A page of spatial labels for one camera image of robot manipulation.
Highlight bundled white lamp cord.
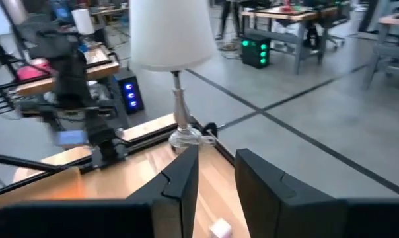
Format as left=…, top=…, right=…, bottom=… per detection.
left=186, top=130, right=217, bottom=148

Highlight coiled tan cable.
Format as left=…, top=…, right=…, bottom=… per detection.
left=218, top=40, right=240, bottom=52

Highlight white rectangular box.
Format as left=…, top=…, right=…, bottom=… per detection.
left=208, top=217, right=233, bottom=238

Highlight blue rectangular box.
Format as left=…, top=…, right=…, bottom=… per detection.
left=53, top=130, right=89, bottom=147

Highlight computer monitor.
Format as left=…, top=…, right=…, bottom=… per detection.
left=52, top=2, right=72, bottom=24

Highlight pink object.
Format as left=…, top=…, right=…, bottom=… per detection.
left=16, top=58, right=55, bottom=82

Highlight black computer tower green lights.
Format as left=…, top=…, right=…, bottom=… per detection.
left=240, top=32, right=272, bottom=69

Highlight wooden table with black frame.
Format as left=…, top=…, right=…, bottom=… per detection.
left=14, top=44, right=120, bottom=97

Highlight silver table lamp white shade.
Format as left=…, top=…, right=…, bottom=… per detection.
left=129, top=0, right=219, bottom=155

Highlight wooden table grey legs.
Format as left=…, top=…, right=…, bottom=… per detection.
left=363, top=12, right=399, bottom=91
left=240, top=3, right=340, bottom=75

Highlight black office chair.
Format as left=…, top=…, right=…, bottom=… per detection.
left=317, top=11, right=348, bottom=51

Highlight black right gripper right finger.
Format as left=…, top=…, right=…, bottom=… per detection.
left=234, top=148, right=349, bottom=238

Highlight white cylinder roll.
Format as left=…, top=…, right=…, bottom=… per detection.
left=70, top=8, right=95, bottom=36

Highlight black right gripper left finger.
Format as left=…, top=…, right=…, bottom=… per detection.
left=126, top=145, right=200, bottom=238

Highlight black table clamp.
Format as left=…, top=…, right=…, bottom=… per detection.
left=202, top=122, right=219, bottom=138

